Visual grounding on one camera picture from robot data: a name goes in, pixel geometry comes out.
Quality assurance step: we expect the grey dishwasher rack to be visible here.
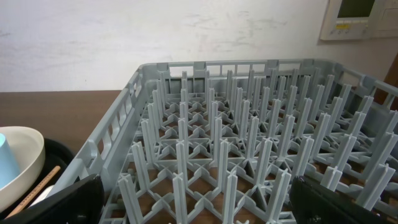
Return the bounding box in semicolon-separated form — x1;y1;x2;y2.
46;58;398;224

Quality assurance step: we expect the wooden chopstick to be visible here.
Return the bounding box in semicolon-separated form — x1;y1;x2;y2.
6;166;60;218

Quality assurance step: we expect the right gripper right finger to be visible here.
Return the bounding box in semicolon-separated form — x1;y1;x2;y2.
289;176;388;224

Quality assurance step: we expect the white wall control panel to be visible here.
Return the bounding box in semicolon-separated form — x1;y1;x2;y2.
320;0;397;40

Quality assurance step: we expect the round black serving tray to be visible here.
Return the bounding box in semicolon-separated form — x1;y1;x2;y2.
1;138;75;220

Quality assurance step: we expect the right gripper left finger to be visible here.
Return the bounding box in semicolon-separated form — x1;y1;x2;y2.
1;174;104;224

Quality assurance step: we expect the beige plate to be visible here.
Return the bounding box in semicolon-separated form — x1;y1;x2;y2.
1;126;45;211

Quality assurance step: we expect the blue cup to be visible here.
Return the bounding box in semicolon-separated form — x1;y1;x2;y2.
0;133;20;188

